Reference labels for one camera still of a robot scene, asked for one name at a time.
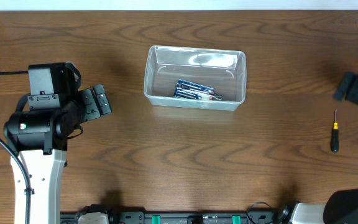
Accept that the black yellow screwdriver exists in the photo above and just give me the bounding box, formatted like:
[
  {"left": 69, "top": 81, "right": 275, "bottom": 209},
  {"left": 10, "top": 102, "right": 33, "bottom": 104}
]
[{"left": 331, "top": 110, "right": 339, "bottom": 153}]

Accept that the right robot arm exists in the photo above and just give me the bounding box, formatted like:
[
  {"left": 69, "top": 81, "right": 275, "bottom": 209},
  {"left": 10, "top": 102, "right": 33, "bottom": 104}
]
[{"left": 273, "top": 72, "right": 358, "bottom": 224}]

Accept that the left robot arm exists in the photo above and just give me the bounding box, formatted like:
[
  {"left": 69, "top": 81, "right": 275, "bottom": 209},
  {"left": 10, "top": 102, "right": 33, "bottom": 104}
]
[{"left": 4, "top": 62, "right": 112, "bottom": 223}]

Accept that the silver ring wrench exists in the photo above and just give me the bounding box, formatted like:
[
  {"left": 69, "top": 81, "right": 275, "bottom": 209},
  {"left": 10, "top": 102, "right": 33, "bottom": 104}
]
[{"left": 173, "top": 84, "right": 222, "bottom": 101}]

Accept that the blue precision screwdriver set case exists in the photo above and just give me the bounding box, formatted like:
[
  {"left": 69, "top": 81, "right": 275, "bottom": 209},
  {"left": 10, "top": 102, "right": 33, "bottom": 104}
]
[{"left": 177, "top": 79, "right": 215, "bottom": 95}]

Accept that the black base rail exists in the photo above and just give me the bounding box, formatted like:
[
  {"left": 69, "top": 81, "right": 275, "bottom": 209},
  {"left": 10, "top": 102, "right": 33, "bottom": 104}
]
[{"left": 60, "top": 205, "right": 292, "bottom": 224}]

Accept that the clear plastic container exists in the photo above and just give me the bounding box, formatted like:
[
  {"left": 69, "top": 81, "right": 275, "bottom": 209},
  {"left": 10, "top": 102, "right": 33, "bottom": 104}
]
[{"left": 144, "top": 45, "right": 247, "bottom": 111}]

